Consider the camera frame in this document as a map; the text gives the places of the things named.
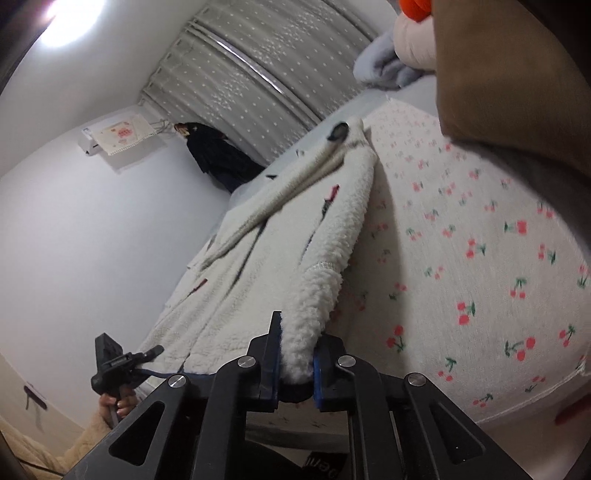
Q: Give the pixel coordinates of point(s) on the person's left hand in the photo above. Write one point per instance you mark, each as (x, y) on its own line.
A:
(121, 406)

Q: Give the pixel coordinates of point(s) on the round ceiling light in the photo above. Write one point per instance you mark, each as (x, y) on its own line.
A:
(64, 21)

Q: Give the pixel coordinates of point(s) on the pink pillow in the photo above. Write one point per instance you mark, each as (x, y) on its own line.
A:
(413, 39)

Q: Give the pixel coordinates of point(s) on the dark wall hook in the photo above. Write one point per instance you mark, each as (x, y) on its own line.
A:
(34, 396)

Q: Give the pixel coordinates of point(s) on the floral air conditioner cover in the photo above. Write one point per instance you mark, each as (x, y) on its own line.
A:
(122, 134)

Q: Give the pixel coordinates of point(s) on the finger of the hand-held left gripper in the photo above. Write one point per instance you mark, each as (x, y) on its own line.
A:
(148, 353)

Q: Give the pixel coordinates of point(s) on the cherry print blanket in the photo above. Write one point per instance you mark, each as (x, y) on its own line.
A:
(461, 277)

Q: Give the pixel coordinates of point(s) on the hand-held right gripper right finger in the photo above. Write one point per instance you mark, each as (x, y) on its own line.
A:
(318, 381)

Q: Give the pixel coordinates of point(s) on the person's left forearm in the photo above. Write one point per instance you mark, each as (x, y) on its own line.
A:
(90, 438)

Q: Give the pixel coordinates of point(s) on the brown cushion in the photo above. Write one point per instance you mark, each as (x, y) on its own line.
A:
(517, 83)

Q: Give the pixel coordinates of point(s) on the dark hanging clothes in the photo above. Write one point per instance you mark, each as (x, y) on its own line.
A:
(217, 154)

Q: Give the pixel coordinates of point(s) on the orange pumpkin plush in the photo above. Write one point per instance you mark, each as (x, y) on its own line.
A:
(415, 9)

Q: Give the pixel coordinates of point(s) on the black slipper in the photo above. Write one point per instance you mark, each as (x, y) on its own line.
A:
(323, 464)

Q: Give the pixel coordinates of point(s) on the white fleece jacket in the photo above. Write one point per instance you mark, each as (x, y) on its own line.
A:
(258, 286)

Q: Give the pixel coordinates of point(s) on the pink red cloth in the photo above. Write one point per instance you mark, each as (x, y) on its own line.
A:
(575, 410)

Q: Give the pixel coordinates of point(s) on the folded grey blanket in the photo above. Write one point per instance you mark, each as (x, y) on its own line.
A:
(383, 64)

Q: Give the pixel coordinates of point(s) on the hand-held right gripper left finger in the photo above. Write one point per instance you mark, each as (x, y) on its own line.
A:
(275, 360)

